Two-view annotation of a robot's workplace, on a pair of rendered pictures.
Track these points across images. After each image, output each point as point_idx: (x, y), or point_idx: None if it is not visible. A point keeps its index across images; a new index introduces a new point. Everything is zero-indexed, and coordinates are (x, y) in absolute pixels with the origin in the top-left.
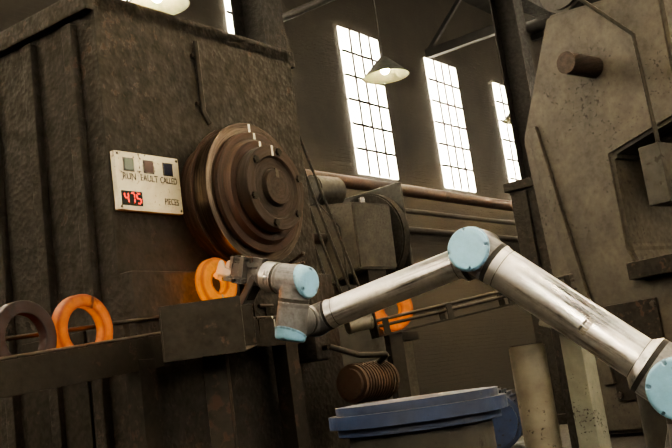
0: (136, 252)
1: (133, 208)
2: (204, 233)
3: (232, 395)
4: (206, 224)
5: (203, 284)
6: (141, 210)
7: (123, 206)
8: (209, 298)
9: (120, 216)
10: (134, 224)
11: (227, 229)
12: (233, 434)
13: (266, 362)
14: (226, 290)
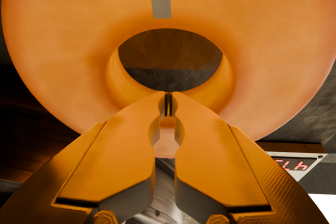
0: (322, 90)
1: (295, 154)
2: (165, 162)
3: None
4: (167, 183)
5: (320, 83)
6: (277, 152)
7: (316, 156)
8: None
9: (316, 137)
10: (292, 129)
11: (128, 222)
12: None
13: None
14: (114, 42)
